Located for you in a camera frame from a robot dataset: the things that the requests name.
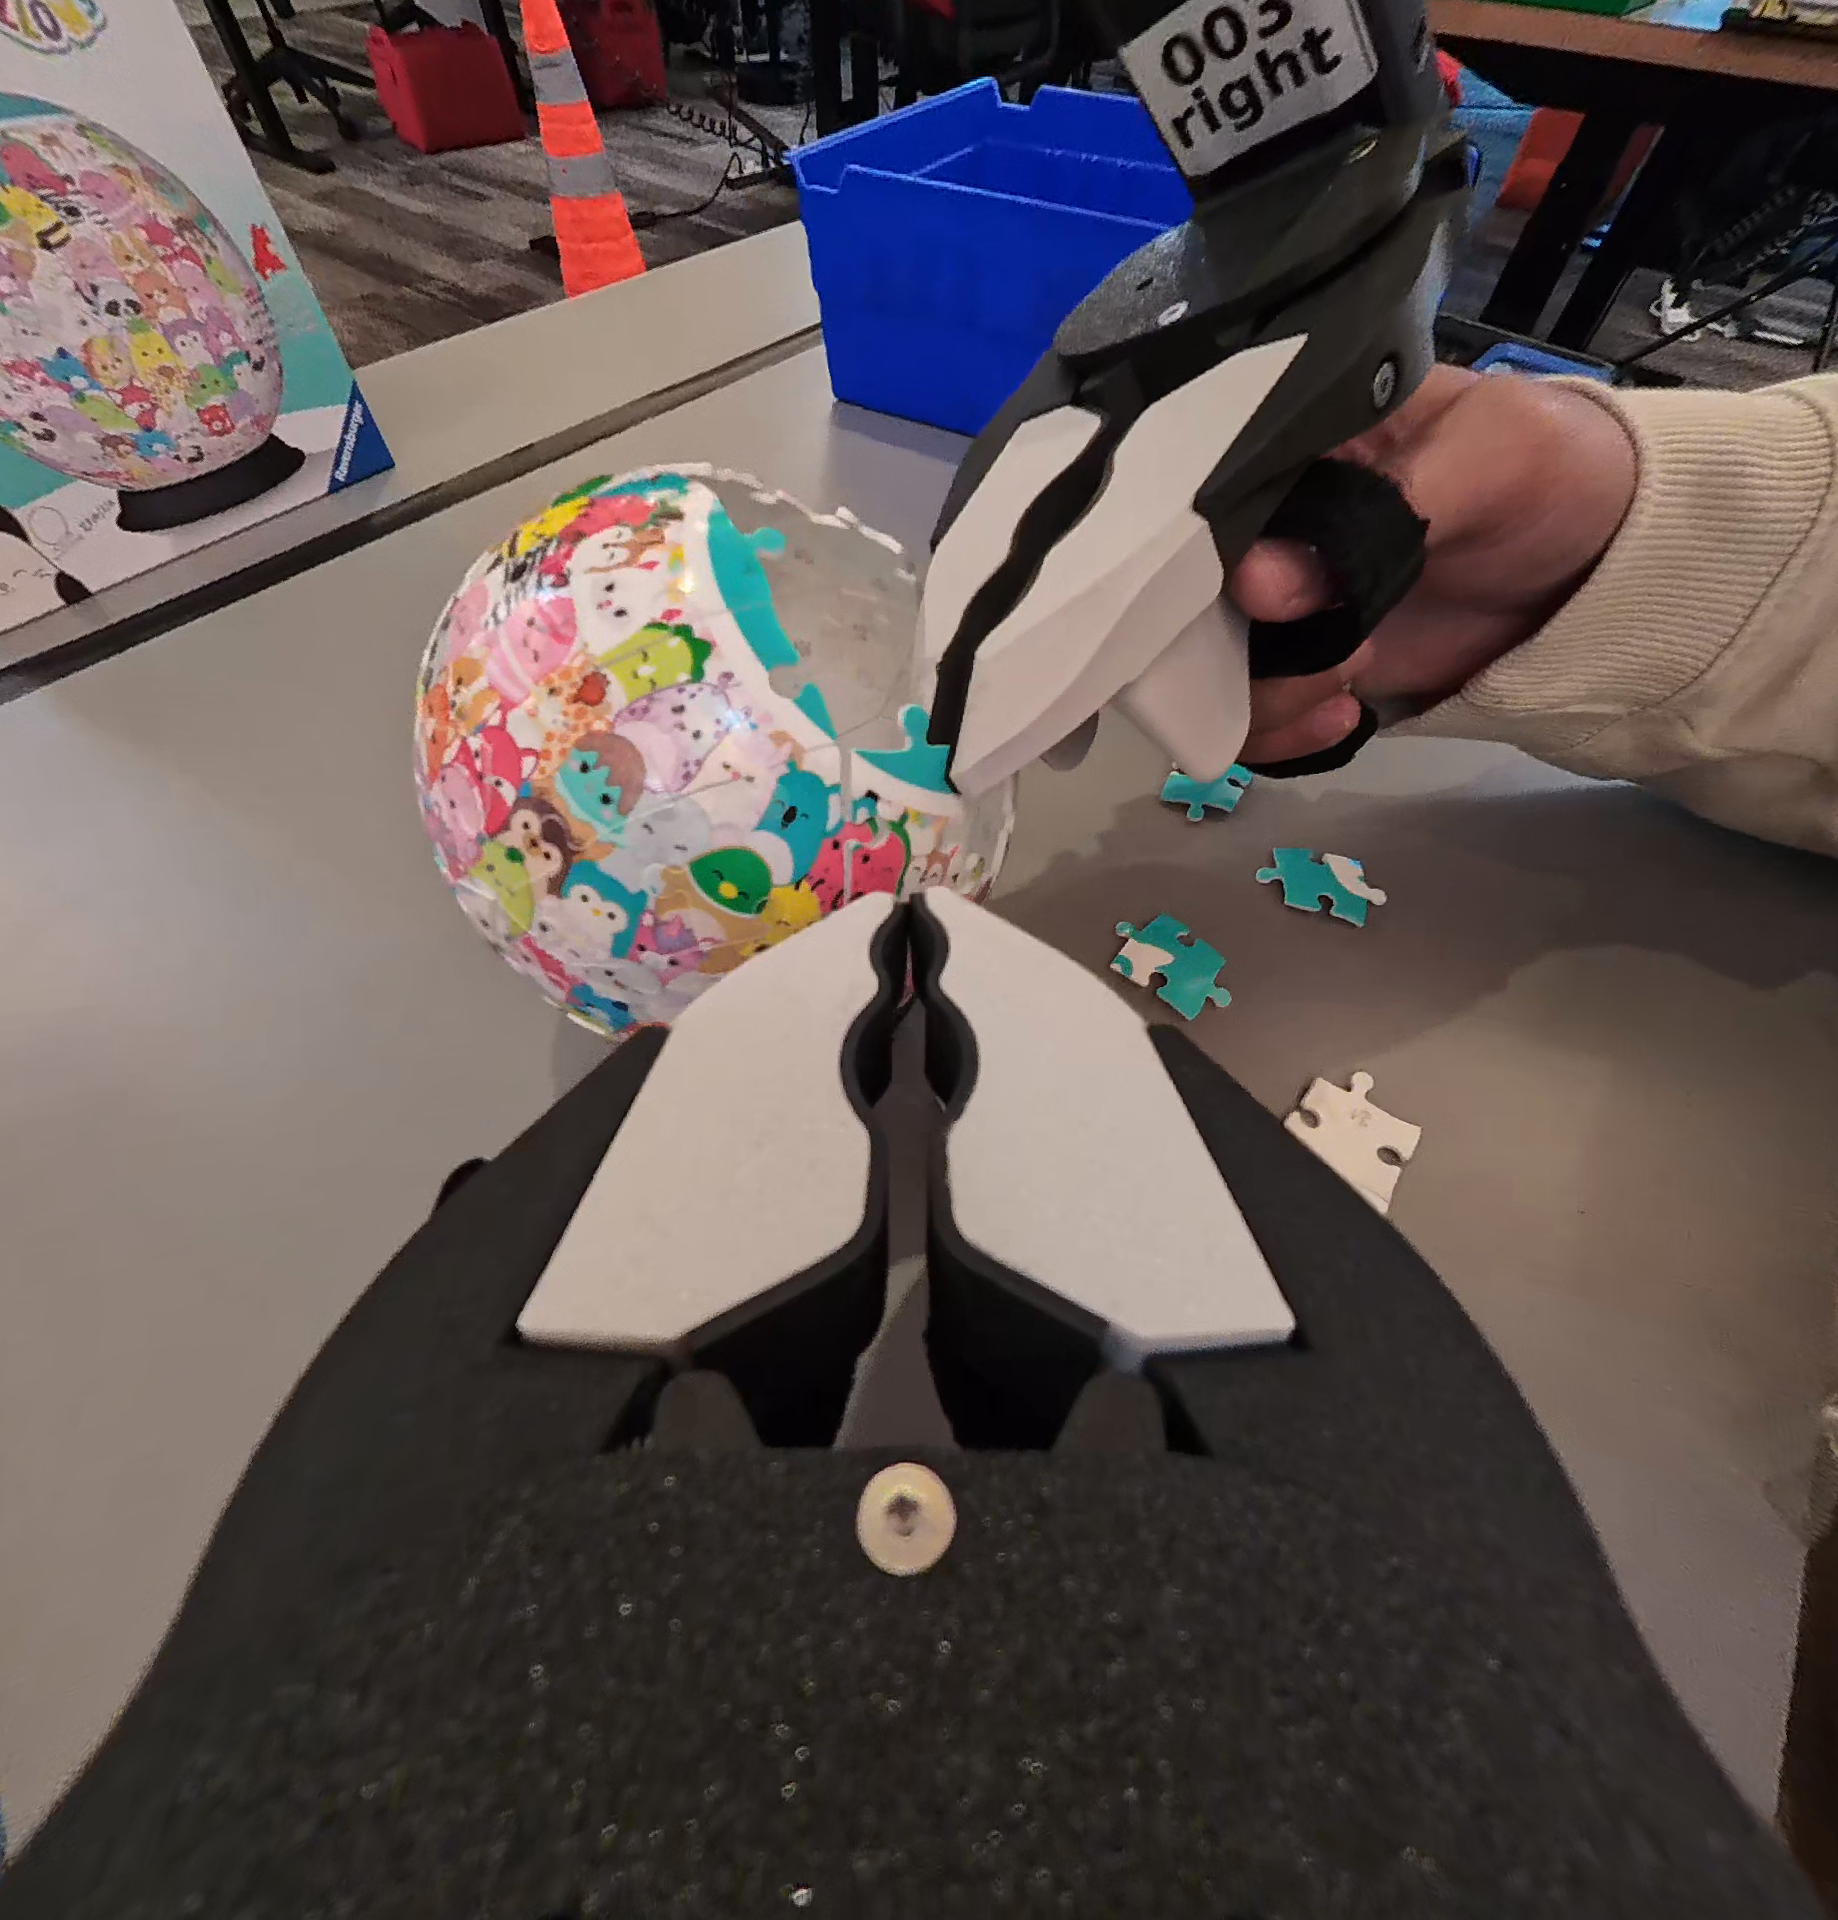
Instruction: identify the orange traffic cone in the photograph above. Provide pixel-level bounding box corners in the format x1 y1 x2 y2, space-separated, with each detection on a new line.
516 0 648 299

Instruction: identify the person's right hand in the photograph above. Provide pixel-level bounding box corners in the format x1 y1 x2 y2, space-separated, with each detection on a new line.
1226 367 1642 769

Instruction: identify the wooden top table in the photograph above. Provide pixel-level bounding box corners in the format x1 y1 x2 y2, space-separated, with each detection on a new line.
1429 0 1838 377

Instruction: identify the cardboard puzzle box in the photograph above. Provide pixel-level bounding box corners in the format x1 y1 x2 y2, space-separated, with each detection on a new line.
0 0 398 649

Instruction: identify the colourful puzzle ball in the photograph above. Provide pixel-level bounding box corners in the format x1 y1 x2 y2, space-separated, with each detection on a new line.
413 464 1017 1039

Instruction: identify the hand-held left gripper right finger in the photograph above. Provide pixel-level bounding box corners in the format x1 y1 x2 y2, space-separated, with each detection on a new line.
918 887 1299 1448

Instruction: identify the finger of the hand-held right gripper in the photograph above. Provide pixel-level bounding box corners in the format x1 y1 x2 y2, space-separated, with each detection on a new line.
948 331 1313 798
918 403 1147 751

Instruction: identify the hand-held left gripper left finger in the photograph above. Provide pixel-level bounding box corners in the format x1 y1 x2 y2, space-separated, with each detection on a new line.
515 896 921 1448

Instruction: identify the white puzzle piece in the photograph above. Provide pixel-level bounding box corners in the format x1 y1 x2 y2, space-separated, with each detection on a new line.
1285 1068 1424 1217

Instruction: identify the blue plastic bin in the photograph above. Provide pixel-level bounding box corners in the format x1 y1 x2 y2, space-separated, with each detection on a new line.
789 77 1208 439

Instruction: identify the red plastic crate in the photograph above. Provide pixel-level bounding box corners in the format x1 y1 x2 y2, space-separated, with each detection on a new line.
365 16 528 153

